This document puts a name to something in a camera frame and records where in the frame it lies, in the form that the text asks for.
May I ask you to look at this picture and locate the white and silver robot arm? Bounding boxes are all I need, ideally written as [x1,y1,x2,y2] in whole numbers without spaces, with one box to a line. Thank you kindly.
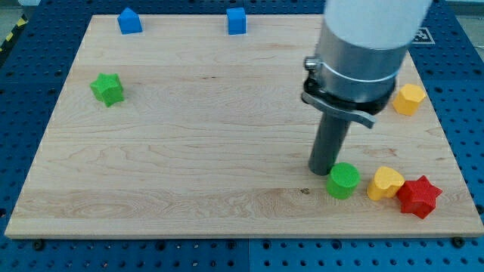
[302,0,432,128]

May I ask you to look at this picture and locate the light wooden board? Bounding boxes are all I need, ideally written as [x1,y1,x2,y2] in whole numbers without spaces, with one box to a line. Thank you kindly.
[5,15,483,239]

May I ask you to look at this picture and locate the green star block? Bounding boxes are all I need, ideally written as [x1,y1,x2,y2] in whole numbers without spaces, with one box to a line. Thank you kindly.
[90,73,124,107]

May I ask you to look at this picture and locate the red star block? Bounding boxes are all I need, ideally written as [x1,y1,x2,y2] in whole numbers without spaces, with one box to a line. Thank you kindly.
[396,175,442,219]

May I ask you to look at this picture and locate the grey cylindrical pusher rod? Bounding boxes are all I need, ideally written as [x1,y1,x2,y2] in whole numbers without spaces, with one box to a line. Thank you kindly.
[309,113,350,176]

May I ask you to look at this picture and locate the green cylinder block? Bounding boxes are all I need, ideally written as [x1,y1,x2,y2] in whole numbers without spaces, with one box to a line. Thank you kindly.
[327,162,361,199]

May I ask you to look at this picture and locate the blue cube block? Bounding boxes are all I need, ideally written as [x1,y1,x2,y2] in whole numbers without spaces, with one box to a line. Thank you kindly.
[226,8,247,35]

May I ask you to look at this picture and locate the yellow heart block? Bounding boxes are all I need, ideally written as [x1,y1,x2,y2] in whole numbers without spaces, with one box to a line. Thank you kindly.
[367,166,405,201]

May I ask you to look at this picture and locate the blue pentagon house block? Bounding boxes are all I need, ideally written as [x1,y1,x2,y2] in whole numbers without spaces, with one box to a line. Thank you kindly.
[117,8,143,35]

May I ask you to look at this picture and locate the yellow hexagon block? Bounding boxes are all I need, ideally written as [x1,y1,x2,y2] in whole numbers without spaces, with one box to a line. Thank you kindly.
[392,84,427,116]

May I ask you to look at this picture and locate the white fiducial marker tag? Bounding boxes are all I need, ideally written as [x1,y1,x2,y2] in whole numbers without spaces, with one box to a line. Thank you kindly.
[412,27,435,45]

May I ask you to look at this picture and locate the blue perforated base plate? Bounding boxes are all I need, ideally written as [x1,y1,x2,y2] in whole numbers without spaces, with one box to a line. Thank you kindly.
[1,1,483,271]

